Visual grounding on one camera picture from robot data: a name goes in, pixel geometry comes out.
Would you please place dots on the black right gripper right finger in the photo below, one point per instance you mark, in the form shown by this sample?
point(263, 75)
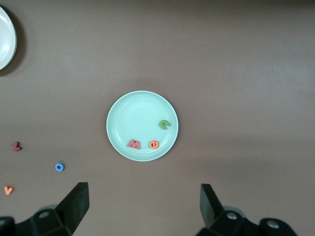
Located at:
point(211, 211)

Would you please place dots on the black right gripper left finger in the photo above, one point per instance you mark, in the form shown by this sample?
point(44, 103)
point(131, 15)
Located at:
point(73, 209)

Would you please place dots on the pink letter w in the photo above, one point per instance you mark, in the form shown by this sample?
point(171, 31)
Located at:
point(134, 144)

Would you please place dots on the orange letter e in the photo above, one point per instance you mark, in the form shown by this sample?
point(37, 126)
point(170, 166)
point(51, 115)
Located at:
point(153, 144)

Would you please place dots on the green letter u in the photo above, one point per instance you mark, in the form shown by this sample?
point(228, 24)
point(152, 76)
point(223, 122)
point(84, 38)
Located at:
point(163, 125)

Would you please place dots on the blue letter o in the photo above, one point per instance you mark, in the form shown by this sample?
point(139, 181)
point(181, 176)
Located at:
point(59, 167)

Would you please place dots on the orange letter r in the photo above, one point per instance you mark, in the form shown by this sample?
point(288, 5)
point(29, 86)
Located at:
point(8, 190)

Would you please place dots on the dark red letter z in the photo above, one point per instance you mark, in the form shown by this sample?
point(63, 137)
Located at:
point(16, 146)

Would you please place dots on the green plate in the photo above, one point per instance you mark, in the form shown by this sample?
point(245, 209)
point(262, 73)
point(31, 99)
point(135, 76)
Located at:
point(137, 118)

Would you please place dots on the beige plate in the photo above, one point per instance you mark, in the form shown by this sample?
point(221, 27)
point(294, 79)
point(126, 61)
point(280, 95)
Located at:
point(6, 39)

